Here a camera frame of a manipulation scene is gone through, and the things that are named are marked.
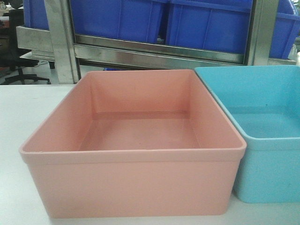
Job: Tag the pink plastic box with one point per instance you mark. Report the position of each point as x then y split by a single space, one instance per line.
134 144

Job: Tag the light blue plastic box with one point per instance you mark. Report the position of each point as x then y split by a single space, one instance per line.
263 102

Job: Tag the stainless steel shelf rack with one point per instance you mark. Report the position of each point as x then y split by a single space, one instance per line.
68 50

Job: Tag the blue bin upper left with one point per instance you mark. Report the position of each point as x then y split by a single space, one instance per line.
132 20

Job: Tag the blue bin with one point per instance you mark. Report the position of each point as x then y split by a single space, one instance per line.
286 29
132 20
217 25

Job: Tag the blue bin upper right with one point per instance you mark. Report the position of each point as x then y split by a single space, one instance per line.
217 25

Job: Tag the blue bin far right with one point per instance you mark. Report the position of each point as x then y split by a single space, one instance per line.
286 29

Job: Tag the black office chair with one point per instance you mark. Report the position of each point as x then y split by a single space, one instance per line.
12 57

